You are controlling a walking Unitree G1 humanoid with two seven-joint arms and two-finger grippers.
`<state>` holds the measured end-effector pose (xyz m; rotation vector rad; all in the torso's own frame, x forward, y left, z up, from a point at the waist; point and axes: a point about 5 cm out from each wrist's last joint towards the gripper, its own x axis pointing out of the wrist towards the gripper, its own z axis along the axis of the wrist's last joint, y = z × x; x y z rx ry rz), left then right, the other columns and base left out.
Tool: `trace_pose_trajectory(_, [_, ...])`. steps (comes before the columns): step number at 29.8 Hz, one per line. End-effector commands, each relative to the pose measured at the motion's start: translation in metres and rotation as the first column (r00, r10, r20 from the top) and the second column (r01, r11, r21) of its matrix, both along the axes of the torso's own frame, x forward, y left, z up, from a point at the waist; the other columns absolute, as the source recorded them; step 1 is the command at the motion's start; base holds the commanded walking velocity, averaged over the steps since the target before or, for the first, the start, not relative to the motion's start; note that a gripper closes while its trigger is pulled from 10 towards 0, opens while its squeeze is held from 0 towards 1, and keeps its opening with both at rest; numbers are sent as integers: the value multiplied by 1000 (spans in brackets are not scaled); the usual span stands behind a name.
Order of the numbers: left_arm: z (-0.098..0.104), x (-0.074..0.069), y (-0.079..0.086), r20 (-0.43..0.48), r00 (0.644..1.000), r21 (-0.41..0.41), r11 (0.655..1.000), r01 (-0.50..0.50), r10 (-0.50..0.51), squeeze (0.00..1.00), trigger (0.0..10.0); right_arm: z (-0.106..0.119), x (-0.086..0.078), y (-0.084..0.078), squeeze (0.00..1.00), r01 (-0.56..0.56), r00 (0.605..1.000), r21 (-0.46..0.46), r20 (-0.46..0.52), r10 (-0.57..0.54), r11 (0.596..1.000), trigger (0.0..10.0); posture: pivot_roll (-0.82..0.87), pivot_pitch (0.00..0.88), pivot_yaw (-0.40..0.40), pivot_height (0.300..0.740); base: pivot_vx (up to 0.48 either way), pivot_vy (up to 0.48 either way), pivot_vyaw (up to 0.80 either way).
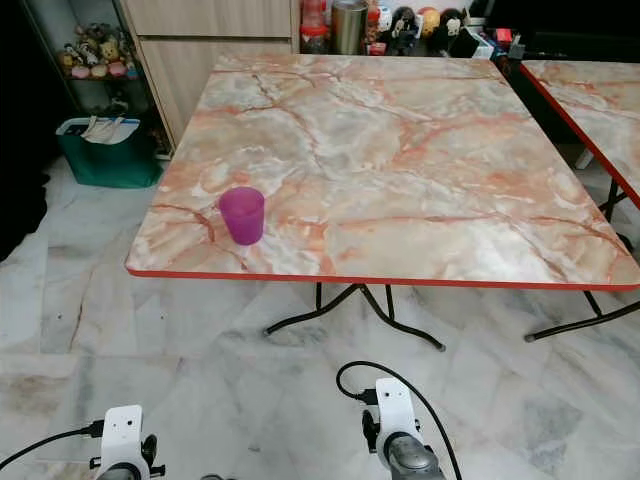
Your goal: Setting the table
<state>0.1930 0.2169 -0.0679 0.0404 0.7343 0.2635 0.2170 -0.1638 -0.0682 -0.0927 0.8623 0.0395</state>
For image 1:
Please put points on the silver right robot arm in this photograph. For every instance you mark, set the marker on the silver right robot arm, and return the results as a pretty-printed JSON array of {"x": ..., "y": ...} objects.
[{"x": 412, "y": 460}]

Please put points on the small red box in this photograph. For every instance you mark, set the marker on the small red box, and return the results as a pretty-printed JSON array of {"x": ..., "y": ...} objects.
[{"x": 503, "y": 37}]

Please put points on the black frame glass shelf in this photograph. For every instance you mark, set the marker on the black frame glass shelf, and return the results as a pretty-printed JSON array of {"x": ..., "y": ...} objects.
[{"x": 95, "y": 78}]

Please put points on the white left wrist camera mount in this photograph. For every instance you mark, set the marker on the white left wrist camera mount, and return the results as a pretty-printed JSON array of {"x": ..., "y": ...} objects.
[{"x": 122, "y": 438}]

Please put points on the black television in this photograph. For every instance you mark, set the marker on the black television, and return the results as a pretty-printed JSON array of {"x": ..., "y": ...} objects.
[{"x": 570, "y": 20}]

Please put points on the small white box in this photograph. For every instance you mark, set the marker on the small white box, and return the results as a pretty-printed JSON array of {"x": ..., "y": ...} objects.
[{"x": 478, "y": 43}]

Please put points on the yellow bear plush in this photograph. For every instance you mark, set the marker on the yellow bear plush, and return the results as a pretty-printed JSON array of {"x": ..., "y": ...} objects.
[{"x": 106, "y": 51}]

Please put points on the orange round figurine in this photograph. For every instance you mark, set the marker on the orange round figurine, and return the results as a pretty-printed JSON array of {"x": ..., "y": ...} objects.
[{"x": 428, "y": 18}]

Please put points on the black metal table legs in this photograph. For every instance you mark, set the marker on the black metal table legs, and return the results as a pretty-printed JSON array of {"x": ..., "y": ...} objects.
[
  {"x": 615, "y": 197},
  {"x": 436, "y": 344}
]

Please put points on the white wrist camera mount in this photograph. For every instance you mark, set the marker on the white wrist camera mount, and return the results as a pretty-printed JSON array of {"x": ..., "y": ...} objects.
[
  {"x": 122, "y": 438},
  {"x": 395, "y": 408}
]

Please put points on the red lidded jar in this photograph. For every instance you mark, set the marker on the red lidded jar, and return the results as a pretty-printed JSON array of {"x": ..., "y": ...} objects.
[{"x": 313, "y": 28}]

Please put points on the green storage bin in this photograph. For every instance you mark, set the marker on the green storage bin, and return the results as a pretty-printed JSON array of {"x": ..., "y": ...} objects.
[{"x": 108, "y": 162}]

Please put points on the purple plastic cup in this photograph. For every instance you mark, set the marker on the purple plastic cup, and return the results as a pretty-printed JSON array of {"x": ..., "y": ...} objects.
[{"x": 243, "y": 216}]

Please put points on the brown bear plush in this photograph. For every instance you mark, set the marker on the brown bear plush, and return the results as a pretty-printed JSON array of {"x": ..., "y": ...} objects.
[{"x": 82, "y": 42}]

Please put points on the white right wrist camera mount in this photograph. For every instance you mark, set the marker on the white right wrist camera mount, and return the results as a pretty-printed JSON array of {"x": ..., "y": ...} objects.
[{"x": 395, "y": 408}]

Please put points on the black and white figurine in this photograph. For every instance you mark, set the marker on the black and white figurine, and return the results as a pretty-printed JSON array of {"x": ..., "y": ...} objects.
[{"x": 451, "y": 26}]

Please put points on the slim red jar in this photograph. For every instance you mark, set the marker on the slim red jar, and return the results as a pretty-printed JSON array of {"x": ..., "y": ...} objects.
[{"x": 373, "y": 27}]

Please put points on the light wooden cabinet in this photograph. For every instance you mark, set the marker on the light wooden cabinet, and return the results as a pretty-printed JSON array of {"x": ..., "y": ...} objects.
[{"x": 210, "y": 70}]

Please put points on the stainless steel tumbler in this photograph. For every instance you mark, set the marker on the stainless steel tumbler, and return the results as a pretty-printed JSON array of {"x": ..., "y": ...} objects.
[{"x": 349, "y": 28}]

